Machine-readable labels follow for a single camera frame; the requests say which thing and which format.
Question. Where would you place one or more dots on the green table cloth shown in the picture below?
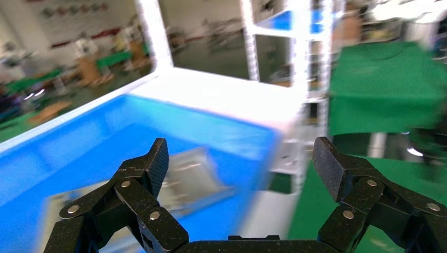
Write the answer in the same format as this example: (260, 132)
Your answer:
(380, 87)

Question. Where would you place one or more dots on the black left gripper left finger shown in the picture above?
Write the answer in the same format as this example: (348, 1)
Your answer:
(139, 209)

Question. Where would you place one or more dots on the white table leg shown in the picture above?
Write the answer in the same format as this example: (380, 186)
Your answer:
(378, 145)

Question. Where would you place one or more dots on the wooden pallet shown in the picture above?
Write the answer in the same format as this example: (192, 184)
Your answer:
(49, 112)

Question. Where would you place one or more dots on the blue plastic bin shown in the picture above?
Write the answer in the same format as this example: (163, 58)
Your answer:
(279, 21)
(104, 129)

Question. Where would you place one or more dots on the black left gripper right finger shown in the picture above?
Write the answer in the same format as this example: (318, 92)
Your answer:
(370, 202)

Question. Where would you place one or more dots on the white metal shelf rack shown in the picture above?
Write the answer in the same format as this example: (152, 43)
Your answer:
(209, 90)

